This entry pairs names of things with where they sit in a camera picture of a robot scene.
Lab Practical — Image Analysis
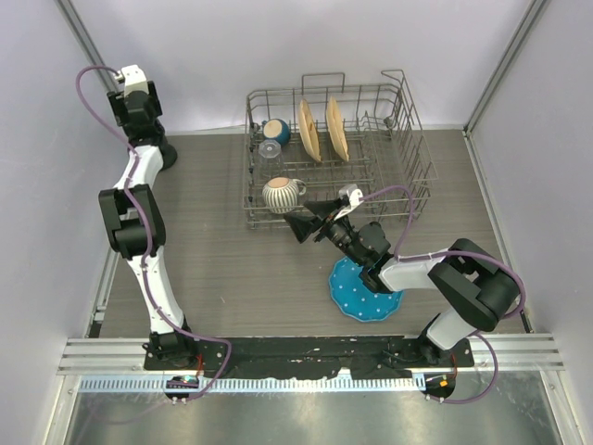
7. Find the purple cable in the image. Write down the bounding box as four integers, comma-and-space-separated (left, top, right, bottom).
360, 184, 527, 404
75, 65, 233, 402

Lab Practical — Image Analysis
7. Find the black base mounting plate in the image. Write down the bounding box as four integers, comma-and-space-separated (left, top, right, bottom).
143, 336, 474, 380

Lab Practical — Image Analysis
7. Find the black phone stand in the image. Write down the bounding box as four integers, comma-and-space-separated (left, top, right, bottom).
155, 120, 178, 171

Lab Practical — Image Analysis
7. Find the left beige plate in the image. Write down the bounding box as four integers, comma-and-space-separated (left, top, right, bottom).
298, 99, 322, 162

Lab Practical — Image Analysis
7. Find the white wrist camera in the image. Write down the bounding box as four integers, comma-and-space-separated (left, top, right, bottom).
114, 65, 149, 96
334, 184, 363, 221

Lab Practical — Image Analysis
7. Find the blue polka dot plate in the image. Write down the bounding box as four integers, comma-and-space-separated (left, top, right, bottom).
328, 257, 405, 323

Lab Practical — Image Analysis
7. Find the right beige plate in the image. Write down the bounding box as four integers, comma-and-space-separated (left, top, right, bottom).
326, 96, 349, 161

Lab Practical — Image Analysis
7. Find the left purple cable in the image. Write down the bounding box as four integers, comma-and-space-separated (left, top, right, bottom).
75, 65, 233, 402

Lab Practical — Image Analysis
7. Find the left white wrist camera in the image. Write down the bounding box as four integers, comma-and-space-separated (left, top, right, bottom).
114, 65, 149, 96

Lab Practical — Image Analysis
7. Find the clear glass cup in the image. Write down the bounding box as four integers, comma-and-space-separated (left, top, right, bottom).
258, 139, 284, 179

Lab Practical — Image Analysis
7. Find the beige plate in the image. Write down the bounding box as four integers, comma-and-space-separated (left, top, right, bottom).
298, 99, 322, 162
326, 96, 349, 161

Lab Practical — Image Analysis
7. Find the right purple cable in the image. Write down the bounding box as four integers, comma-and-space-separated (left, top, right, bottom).
360, 184, 527, 404

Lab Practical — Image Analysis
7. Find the striped ceramic mug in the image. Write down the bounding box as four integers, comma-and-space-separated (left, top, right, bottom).
262, 177, 307, 214

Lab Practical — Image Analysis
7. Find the blue ceramic bowl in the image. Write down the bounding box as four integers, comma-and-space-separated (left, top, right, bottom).
262, 119, 291, 146

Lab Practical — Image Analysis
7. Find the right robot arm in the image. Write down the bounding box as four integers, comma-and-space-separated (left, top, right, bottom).
284, 197, 522, 366

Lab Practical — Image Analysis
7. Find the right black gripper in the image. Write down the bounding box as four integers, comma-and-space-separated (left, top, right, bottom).
285, 197, 366, 266

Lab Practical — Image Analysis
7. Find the grey wire dish rack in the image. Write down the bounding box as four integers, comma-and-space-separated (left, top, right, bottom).
243, 70, 437, 228

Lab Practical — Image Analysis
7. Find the white slotted cable duct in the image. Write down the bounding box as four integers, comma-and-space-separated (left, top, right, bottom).
79, 373, 425, 394

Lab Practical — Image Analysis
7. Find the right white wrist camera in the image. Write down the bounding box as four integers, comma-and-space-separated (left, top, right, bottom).
334, 184, 363, 221

